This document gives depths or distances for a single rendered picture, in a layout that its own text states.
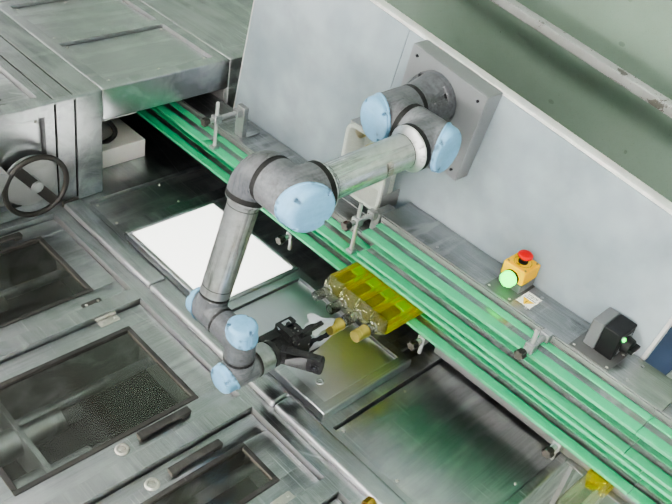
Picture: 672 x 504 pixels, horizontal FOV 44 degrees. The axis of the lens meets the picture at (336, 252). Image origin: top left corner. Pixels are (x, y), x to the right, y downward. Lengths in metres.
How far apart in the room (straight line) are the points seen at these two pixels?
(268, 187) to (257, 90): 1.13
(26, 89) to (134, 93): 0.32
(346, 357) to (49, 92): 1.17
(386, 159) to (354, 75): 0.64
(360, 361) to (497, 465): 0.45
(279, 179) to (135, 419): 0.75
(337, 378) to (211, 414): 0.35
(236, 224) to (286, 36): 0.95
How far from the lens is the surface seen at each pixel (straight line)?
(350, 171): 1.81
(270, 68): 2.76
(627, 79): 2.61
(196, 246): 2.59
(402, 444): 2.18
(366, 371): 2.27
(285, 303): 2.43
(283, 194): 1.71
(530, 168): 2.16
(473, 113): 2.14
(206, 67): 2.87
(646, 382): 2.13
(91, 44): 2.97
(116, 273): 2.52
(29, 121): 2.61
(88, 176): 2.79
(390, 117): 2.03
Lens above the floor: 2.47
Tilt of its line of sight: 38 degrees down
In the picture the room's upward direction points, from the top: 115 degrees counter-clockwise
